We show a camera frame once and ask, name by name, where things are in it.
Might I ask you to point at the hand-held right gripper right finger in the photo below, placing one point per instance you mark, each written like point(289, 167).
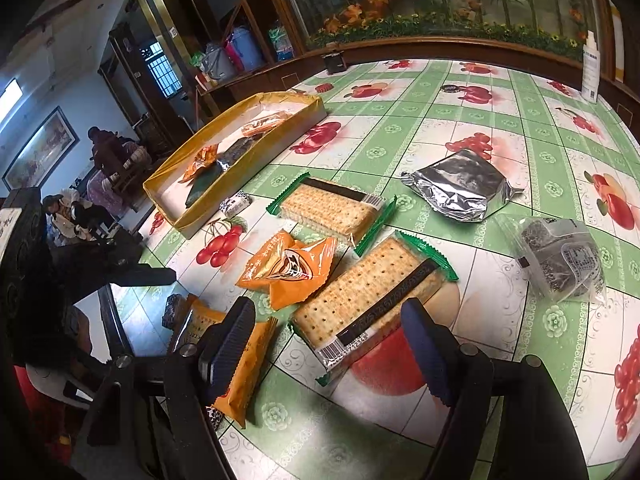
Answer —
point(425, 355)

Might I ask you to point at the yellow cardboard tray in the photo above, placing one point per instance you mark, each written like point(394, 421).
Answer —
point(235, 120)

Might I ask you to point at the pink thermos jug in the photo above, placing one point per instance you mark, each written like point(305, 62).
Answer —
point(233, 55)

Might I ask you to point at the large orange biscuit packet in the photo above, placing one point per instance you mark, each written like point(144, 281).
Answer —
point(245, 375)

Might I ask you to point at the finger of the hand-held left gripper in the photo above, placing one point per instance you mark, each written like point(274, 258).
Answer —
point(145, 276)

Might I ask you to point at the dark glass jar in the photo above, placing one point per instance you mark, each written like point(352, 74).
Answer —
point(335, 61)

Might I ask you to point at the dark small wrapped candy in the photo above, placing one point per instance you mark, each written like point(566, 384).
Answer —
point(173, 310)

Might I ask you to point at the silver foil packet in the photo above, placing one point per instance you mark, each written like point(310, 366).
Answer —
point(460, 187)

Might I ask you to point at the small orange snack packet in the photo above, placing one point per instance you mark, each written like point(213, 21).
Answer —
point(200, 162)
point(305, 280)
point(260, 265)

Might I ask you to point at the brown orange snack packet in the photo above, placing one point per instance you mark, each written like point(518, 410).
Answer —
point(265, 124)

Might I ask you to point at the ceiling tube light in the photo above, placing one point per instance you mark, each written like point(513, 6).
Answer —
point(9, 100)

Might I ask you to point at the white plastic bottle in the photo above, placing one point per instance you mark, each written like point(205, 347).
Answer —
point(590, 72)

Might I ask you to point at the clear bag of dark snack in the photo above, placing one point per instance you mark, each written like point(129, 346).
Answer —
point(555, 255)

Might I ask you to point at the black and white candy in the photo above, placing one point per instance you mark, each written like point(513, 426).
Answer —
point(235, 205)

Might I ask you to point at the green-ended cracker packet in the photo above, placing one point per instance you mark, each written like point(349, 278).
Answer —
point(370, 295)
point(325, 207)

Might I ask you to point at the grey thermos jug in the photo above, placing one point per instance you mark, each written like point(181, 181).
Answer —
point(220, 62)

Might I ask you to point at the barred metal door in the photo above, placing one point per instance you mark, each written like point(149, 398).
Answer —
point(162, 72)

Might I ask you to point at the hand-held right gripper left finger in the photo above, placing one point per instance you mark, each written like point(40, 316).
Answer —
point(227, 347)

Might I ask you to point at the dark bottle cap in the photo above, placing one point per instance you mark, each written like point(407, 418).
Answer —
point(452, 89)

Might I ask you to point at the wooden chair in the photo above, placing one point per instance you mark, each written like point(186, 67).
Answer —
point(127, 175)

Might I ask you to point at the wooden display cabinet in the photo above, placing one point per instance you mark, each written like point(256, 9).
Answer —
point(210, 5)

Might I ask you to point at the fruit print green tablecloth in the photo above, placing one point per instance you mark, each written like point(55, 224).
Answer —
point(450, 135)

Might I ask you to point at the dark green snack packet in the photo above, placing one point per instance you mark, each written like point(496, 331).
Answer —
point(225, 170)

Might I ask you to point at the framed wall painting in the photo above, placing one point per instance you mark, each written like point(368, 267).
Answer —
point(42, 147)

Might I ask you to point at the blue thermos jug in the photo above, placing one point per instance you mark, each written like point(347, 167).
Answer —
point(248, 49)

